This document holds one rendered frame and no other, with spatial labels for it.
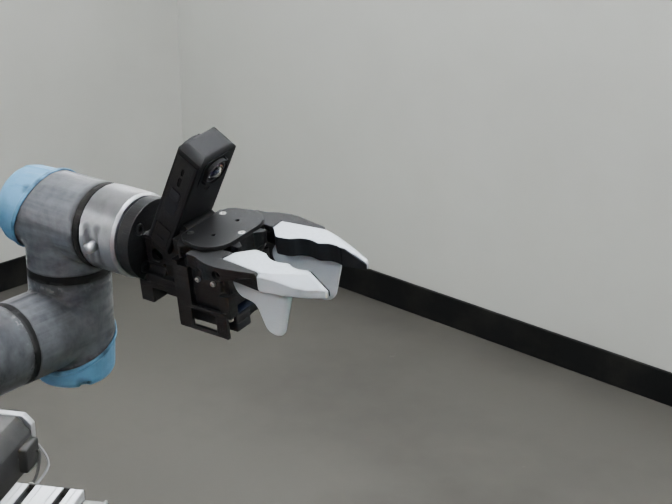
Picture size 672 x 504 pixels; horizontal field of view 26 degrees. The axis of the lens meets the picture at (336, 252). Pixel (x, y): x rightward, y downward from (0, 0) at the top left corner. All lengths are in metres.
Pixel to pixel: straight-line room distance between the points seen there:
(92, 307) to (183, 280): 0.15
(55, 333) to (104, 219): 0.12
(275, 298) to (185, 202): 0.11
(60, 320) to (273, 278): 0.26
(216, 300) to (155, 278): 0.08
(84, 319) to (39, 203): 0.11
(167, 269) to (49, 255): 0.12
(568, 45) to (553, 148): 0.34
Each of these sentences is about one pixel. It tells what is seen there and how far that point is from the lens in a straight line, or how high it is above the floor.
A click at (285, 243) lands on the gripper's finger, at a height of 1.68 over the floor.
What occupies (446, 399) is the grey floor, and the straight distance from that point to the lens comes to 4.65.
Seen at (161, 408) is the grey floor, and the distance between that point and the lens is 4.61.
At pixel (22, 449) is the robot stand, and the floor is 1.19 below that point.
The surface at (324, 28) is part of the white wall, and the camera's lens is 5.26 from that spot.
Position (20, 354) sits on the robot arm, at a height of 1.56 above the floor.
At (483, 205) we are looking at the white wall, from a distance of 4.93.
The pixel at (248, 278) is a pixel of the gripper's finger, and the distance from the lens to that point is 1.11.
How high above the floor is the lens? 2.09
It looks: 21 degrees down
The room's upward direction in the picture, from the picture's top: straight up
